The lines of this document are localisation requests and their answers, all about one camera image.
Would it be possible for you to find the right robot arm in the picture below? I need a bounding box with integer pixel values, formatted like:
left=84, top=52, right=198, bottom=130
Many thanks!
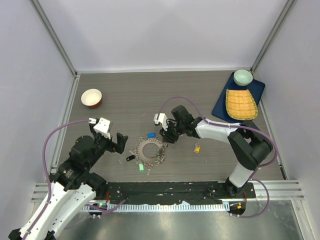
left=153, top=105, right=273, bottom=198

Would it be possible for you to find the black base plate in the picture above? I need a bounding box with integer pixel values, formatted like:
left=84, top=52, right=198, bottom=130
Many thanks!
left=107, top=181, right=256, bottom=205

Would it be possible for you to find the red bowl white inside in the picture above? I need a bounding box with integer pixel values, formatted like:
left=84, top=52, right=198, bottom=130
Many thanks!
left=80, top=88, right=103, bottom=109

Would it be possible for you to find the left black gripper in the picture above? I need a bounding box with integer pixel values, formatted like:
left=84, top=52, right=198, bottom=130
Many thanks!
left=86, top=122, right=128, bottom=168

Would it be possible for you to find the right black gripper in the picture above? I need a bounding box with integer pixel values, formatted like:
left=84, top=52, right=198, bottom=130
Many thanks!
left=160, top=119, right=185, bottom=144

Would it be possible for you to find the large silver keyring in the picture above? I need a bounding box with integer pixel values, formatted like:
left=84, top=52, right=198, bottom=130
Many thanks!
left=133, top=137, right=168, bottom=169

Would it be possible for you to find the black key tag with key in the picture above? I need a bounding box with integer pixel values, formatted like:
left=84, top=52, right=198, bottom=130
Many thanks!
left=126, top=154, right=136, bottom=162

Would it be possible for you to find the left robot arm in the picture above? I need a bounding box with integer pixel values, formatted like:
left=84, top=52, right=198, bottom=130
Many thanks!
left=8, top=133, right=128, bottom=240

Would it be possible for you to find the white slotted cable duct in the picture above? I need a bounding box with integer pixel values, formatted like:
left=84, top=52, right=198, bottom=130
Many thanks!
left=79, top=202, right=230, bottom=213

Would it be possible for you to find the blue tray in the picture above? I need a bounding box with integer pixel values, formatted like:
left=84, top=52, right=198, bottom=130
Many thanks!
left=211, top=73, right=265, bottom=124

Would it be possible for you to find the light green bowl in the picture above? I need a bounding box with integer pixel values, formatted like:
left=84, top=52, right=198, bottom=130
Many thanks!
left=233, top=69, right=254, bottom=86

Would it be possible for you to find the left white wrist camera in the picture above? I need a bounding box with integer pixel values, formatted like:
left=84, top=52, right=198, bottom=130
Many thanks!
left=89, top=117, right=113, bottom=140

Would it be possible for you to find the yellow woven bamboo plate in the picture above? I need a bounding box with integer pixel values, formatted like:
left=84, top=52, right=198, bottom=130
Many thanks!
left=225, top=89, right=258, bottom=121

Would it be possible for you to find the green key tag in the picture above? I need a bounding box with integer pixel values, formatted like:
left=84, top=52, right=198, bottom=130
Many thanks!
left=138, top=162, right=145, bottom=173

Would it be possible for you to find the yellow key tag with key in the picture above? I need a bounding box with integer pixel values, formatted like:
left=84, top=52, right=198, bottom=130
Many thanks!
left=193, top=142, right=201, bottom=154

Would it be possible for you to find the blue key tag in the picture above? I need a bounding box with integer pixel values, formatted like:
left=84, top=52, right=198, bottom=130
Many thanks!
left=146, top=132, right=156, bottom=138

